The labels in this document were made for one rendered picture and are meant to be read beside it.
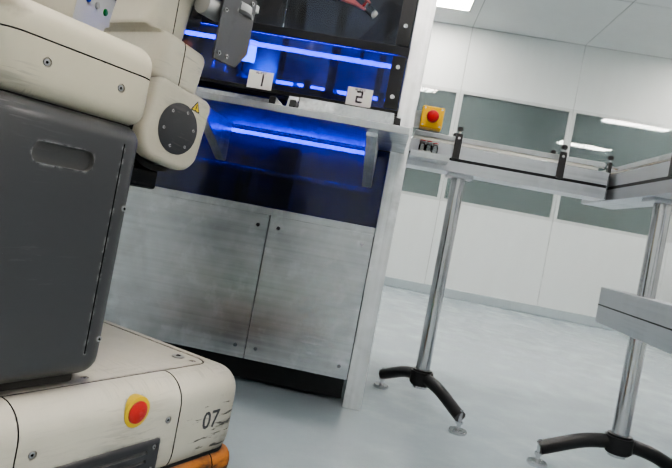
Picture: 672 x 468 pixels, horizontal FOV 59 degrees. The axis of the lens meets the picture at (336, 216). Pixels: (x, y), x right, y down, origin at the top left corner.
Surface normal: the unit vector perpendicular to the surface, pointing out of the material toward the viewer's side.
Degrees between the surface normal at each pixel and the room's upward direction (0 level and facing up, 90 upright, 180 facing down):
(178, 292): 90
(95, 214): 90
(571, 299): 90
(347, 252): 90
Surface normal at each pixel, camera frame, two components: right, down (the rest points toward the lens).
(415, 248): -0.07, -0.02
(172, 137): 0.84, 0.16
